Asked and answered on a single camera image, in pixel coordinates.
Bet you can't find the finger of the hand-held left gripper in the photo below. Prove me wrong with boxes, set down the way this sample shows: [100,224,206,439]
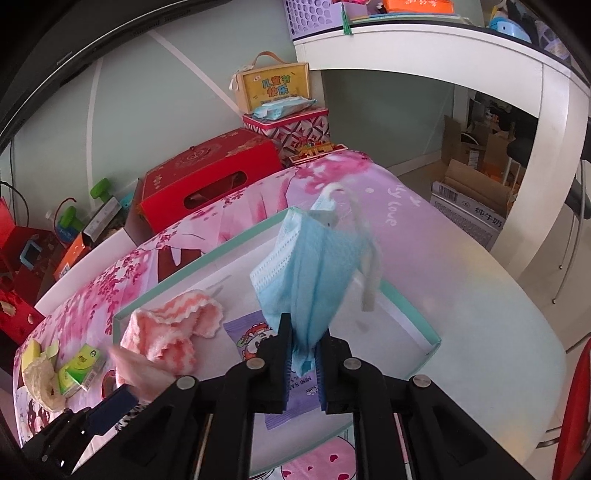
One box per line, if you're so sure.
[21,385,138,478]

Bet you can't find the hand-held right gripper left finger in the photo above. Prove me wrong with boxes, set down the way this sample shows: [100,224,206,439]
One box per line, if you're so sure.
[124,313,293,480]

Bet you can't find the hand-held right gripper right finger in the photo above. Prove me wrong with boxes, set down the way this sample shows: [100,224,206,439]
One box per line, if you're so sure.
[318,330,513,480]

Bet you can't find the purple baby wipes pack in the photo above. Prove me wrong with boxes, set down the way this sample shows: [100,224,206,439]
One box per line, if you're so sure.
[224,310,333,432]

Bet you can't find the green tissue pack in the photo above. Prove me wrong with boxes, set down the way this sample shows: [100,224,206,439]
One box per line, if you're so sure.
[55,344,105,398]

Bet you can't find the pink chevron cloth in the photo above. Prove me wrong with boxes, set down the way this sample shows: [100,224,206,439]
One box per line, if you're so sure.
[121,290,225,376]

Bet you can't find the yellow sponge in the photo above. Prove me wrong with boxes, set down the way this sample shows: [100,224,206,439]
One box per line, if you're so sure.
[22,339,43,371]

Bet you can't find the teal rimmed white box lid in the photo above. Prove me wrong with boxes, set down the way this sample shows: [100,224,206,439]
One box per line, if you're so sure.
[112,207,443,476]

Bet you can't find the blue face mask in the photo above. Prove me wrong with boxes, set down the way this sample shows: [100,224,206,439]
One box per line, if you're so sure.
[249,182,384,377]

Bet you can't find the beige lace cloth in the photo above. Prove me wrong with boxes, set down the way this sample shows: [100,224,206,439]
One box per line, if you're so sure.
[22,342,68,411]

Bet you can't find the white board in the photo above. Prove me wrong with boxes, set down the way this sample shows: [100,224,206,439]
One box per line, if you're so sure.
[34,226,148,315]

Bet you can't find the orange cardboard box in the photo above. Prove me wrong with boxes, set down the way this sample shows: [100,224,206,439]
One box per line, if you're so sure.
[53,233,93,282]

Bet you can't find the light blue plastic tool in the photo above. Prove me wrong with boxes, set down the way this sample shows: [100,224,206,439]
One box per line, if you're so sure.
[21,237,44,268]

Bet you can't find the blue bottle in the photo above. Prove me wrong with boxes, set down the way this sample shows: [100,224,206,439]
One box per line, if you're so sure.
[46,210,75,245]

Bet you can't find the grey and black box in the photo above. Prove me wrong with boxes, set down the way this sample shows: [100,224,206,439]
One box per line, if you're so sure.
[83,198,123,245]

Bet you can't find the green dumbbell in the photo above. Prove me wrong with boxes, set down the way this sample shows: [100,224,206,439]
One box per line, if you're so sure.
[58,205,86,232]
[90,178,118,201]

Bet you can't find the red paper gift bag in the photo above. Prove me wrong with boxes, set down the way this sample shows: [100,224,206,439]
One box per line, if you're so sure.
[0,198,61,278]

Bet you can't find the printed cardboard box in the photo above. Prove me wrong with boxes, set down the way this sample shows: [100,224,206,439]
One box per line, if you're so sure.
[430,159,518,250]

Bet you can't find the colourful toy box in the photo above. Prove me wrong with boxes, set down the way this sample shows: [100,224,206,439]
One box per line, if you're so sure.
[291,142,347,168]

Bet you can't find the red chair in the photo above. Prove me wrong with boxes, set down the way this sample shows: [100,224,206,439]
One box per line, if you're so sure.
[551,339,591,480]

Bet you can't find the red patterned gift box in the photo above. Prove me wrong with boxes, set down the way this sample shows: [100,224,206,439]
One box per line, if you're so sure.
[242,107,331,160]

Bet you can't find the plain cardboard box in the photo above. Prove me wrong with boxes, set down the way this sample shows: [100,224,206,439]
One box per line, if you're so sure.
[442,115,509,174]

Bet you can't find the light blue wipes pack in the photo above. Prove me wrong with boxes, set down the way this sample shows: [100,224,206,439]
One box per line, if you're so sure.
[252,96,318,121]

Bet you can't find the white desk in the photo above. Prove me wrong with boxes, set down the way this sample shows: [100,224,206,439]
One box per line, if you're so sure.
[293,23,591,356]

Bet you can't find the purple file basket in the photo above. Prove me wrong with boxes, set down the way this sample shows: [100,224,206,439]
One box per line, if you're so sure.
[283,0,342,41]

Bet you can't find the black flat screen television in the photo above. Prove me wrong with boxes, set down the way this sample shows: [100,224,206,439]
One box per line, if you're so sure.
[0,0,287,148]

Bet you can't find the orange packets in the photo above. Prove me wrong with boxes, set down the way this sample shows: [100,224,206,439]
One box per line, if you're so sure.
[383,0,455,14]

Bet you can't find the light blue plastic container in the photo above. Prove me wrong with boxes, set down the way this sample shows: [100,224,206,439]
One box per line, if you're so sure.
[488,11,532,42]

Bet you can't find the red box with handle cutout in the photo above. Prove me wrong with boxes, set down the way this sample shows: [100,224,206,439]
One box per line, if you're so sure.
[127,128,284,234]

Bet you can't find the yellow case with handle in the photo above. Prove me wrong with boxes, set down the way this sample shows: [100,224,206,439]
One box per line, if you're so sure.
[229,52,311,114]

